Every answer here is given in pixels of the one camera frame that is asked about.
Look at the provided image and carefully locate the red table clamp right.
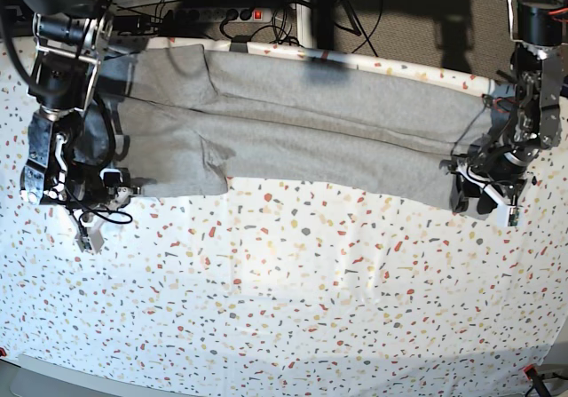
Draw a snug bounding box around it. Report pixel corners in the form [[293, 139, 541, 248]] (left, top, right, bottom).
[[523, 364, 539, 383]]

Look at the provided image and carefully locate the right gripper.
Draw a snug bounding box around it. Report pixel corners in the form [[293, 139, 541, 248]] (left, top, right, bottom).
[[66, 168, 142, 240]]

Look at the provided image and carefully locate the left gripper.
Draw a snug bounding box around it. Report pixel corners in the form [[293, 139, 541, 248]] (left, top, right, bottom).
[[440, 147, 533, 227]]

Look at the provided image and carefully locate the white power strip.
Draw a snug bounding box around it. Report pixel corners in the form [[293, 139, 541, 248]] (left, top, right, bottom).
[[163, 7, 273, 24]]

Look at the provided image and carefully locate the terrazzo pattern tablecloth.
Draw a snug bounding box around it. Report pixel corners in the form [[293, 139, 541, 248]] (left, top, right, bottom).
[[1, 46, 567, 396]]

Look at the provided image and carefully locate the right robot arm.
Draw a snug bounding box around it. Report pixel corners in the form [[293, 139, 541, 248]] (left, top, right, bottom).
[[1, 0, 139, 253]]

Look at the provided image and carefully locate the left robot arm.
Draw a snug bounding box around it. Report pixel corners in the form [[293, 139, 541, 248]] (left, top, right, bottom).
[[447, 0, 567, 226]]

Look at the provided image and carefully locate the black table clip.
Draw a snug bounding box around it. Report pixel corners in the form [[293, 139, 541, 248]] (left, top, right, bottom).
[[229, 35, 251, 53]]

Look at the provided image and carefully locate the grey T-shirt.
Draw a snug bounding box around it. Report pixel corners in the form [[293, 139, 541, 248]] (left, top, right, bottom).
[[98, 45, 497, 209]]

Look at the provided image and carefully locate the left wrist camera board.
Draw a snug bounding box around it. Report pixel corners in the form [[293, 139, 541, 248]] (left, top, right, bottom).
[[508, 206, 520, 227]]

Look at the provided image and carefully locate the white table leg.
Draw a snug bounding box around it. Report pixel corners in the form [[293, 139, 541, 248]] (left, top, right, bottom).
[[296, 4, 315, 49]]

